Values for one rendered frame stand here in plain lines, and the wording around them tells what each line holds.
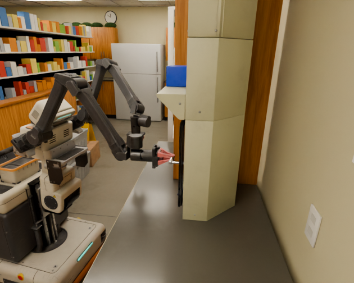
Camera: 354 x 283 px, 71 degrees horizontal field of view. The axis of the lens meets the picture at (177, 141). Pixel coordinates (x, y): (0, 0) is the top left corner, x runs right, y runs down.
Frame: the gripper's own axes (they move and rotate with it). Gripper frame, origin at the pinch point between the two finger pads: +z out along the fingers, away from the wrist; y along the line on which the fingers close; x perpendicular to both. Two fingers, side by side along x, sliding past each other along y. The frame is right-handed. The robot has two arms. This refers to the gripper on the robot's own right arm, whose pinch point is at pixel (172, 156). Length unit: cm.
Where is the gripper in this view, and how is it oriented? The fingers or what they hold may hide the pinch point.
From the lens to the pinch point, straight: 115.1
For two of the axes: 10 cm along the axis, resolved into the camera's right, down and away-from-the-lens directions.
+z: 9.9, 0.5, -1.1
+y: 0.1, -9.4, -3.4
